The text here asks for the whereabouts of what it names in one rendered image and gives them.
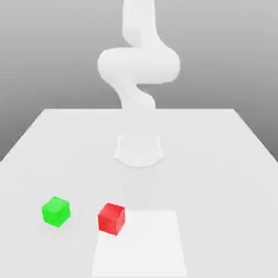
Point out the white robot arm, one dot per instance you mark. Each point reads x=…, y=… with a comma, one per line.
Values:
x=139, y=65

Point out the small red cube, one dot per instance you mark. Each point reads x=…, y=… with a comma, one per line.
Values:
x=111, y=219

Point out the small green cube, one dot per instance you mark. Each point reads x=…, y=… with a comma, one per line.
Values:
x=55, y=212

